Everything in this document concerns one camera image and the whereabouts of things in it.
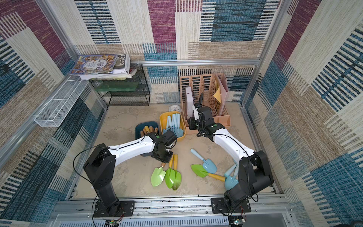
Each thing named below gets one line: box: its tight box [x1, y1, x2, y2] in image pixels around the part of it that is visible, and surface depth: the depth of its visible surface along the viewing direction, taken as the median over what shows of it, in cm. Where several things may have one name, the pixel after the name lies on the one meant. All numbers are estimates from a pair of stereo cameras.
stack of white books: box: [78, 53, 138, 81], surface depth 83 cm
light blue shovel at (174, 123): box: [172, 113, 179, 134], surface depth 105 cm
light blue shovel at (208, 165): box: [190, 148, 218, 174], surface depth 89 cm
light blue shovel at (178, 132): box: [174, 113, 184, 138], surface depth 104 cm
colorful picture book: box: [68, 53, 118, 76], surface depth 83 cm
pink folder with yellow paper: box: [213, 72, 229, 115], surface depth 93 cm
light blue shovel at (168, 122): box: [166, 115, 173, 131], surface depth 107 cm
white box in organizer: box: [185, 86, 194, 120], surface depth 99 cm
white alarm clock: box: [168, 104, 182, 113], surface depth 117 cm
